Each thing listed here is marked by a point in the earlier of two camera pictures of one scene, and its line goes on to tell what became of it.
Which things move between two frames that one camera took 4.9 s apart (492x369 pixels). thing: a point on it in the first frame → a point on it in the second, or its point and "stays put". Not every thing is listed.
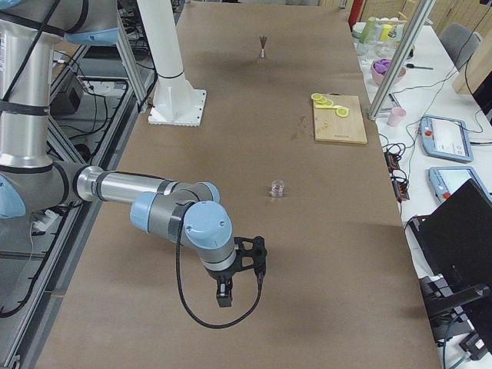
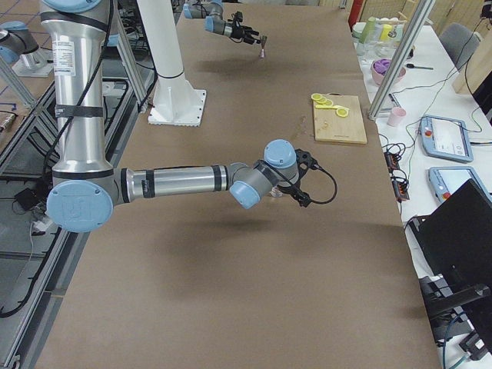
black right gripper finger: (228, 287) → (302, 197)
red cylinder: (355, 13) stays put
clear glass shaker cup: (277, 187) stays put
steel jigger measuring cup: (263, 40) stays put
